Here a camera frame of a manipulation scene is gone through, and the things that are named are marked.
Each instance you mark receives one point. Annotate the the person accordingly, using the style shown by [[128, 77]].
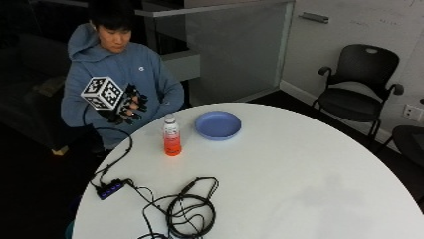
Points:
[[128, 66]]

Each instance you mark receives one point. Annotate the orange drink bottle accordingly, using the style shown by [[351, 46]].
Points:
[[172, 137]]

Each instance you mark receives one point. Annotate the white marker cube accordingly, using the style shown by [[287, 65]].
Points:
[[103, 93]]

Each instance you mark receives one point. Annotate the blue plate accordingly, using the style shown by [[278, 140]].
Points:
[[218, 124]]

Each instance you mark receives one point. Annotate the black usb hub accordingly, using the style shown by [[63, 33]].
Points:
[[111, 190]]

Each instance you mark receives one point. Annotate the white wall socket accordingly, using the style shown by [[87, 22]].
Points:
[[414, 113]]

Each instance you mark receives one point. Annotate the black chair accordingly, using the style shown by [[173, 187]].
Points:
[[408, 141], [358, 89]]

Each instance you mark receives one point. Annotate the glass door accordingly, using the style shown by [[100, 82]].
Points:
[[234, 49]]

